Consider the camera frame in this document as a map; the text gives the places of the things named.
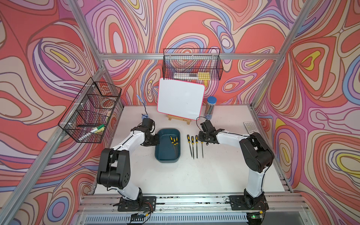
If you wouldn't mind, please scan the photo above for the white board with pink frame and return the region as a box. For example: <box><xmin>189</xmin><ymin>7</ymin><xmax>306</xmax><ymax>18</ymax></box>
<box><xmin>157</xmin><ymin>78</ymin><xmax>205</xmax><ymax>120</ymax></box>

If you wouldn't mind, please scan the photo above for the left black wire basket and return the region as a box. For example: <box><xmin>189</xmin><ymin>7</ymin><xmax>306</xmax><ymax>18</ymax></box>
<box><xmin>58</xmin><ymin>78</ymin><xmax>122</xmax><ymax>143</ymax></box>

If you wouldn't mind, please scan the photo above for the pencil tube with blue lid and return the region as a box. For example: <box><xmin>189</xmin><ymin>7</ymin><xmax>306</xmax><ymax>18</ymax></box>
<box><xmin>204</xmin><ymin>96</ymin><xmax>217</xmax><ymax>120</ymax></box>

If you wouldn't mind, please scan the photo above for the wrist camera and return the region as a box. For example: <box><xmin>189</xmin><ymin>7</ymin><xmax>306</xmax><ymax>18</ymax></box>
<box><xmin>141</xmin><ymin>118</ymin><xmax>155</xmax><ymax>133</ymax></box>
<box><xmin>200</xmin><ymin>120</ymin><xmax>216</xmax><ymax>133</ymax></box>

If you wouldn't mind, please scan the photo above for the black wire basket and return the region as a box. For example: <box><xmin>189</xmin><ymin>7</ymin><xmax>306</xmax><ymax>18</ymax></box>
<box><xmin>162</xmin><ymin>47</ymin><xmax>224</xmax><ymax>82</ymax></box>
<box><xmin>58</xmin><ymin>78</ymin><xmax>122</xmax><ymax>143</ymax></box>

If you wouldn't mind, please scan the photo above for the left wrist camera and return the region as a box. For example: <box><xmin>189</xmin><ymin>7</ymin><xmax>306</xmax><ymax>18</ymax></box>
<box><xmin>141</xmin><ymin>118</ymin><xmax>155</xmax><ymax>133</ymax></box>

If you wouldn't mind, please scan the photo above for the back black wire basket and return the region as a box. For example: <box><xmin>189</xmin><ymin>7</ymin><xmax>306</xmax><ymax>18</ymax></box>
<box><xmin>162</xmin><ymin>47</ymin><xmax>224</xmax><ymax>82</ymax></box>

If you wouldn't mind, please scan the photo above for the wooden easel stand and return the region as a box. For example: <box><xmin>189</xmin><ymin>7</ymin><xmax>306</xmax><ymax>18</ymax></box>
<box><xmin>166</xmin><ymin>114</ymin><xmax>191</xmax><ymax>125</ymax></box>

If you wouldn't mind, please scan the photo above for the white calculator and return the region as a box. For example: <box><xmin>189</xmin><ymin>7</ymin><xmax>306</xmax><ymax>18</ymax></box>
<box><xmin>243</xmin><ymin>121</ymin><xmax>259</xmax><ymax>135</ymax></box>

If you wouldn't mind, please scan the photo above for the file tool two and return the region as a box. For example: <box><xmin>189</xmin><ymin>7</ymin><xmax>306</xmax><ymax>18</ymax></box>
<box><xmin>191</xmin><ymin>136</ymin><xmax>195</xmax><ymax>159</ymax></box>

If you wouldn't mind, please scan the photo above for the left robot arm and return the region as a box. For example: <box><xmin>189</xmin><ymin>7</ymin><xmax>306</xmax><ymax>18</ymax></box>
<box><xmin>96</xmin><ymin>118</ymin><xmax>159</xmax><ymax>201</ymax></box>

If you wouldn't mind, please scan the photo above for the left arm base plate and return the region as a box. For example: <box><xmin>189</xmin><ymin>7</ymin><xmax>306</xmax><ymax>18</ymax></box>
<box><xmin>113</xmin><ymin>196</ymin><xmax>157</xmax><ymax>212</ymax></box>

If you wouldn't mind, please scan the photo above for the green white marker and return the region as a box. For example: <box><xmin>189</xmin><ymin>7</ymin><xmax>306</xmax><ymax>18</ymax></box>
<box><xmin>79</xmin><ymin>124</ymin><xmax>105</xmax><ymax>142</ymax></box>

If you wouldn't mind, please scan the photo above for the teal plastic storage box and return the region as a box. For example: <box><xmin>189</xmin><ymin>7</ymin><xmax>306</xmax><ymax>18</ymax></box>
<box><xmin>155</xmin><ymin>128</ymin><xmax>181</xmax><ymax>163</ymax></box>

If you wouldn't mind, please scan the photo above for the file tool seven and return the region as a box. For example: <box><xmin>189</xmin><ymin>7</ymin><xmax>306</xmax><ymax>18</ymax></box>
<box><xmin>172</xmin><ymin>137</ymin><xmax>177</xmax><ymax>157</ymax></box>

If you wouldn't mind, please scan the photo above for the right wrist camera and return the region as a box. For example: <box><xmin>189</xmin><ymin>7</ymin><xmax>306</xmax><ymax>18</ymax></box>
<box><xmin>200</xmin><ymin>120</ymin><xmax>216</xmax><ymax>133</ymax></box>

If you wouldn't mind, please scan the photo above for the yellow box in basket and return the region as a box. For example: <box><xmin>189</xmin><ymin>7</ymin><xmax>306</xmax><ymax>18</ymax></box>
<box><xmin>197</xmin><ymin>72</ymin><xmax>211</xmax><ymax>81</ymax></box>

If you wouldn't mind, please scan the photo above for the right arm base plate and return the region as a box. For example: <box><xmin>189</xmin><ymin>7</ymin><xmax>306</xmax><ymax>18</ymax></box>
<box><xmin>229</xmin><ymin>194</ymin><xmax>269</xmax><ymax>211</ymax></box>

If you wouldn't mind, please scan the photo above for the file tool six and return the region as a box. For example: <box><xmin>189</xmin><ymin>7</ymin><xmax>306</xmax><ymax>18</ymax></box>
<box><xmin>169</xmin><ymin>135</ymin><xmax>178</xmax><ymax>156</ymax></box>

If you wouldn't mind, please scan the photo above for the white marker in back basket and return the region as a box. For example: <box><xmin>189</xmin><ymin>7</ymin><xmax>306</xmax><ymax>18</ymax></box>
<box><xmin>173</xmin><ymin>73</ymin><xmax>198</xmax><ymax>80</ymax></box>

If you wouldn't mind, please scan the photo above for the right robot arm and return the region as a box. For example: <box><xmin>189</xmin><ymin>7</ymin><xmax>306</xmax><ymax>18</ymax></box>
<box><xmin>198</xmin><ymin>120</ymin><xmax>275</xmax><ymax>204</ymax></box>

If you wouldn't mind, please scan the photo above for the file tool five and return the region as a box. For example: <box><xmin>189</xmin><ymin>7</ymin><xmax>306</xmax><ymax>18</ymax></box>
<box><xmin>174</xmin><ymin>136</ymin><xmax>179</xmax><ymax>157</ymax></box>

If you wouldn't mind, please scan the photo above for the file tool one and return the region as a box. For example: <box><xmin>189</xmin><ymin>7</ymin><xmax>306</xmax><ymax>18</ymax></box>
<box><xmin>187</xmin><ymin>135</ymin><xmax>193</xmax><ymax>157</ymax></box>

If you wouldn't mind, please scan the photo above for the file tool three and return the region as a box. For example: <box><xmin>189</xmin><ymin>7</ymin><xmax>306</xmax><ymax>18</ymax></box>
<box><xmin>195</xmin><ymin>135</ymin><xmax>198</xmax><ymax>158</ymax></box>

